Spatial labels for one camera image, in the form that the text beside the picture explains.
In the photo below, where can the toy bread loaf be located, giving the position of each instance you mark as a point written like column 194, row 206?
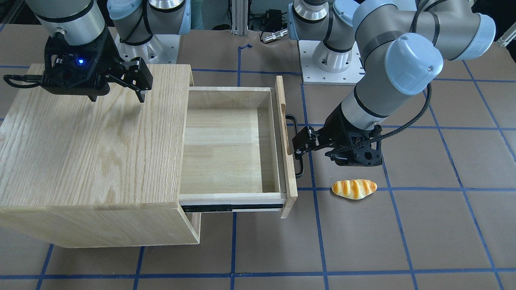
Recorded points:
column 354, row 189

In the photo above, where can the black drawer handle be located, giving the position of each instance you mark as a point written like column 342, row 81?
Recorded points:
column 297, row 152

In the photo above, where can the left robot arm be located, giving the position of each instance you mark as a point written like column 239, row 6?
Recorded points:
column 402, row 46

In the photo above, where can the wooden drawer cabinet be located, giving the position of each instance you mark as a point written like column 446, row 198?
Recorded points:
column 82, row 174

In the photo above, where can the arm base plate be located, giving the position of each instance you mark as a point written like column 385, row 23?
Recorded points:
column 321, row 66
column 161, row 49

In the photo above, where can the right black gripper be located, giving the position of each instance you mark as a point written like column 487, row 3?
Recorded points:
column 108, row 52

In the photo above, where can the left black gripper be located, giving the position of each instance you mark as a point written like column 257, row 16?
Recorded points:
column 342, row 128

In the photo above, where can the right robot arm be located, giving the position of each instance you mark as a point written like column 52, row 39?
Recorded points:
column 82, row 21

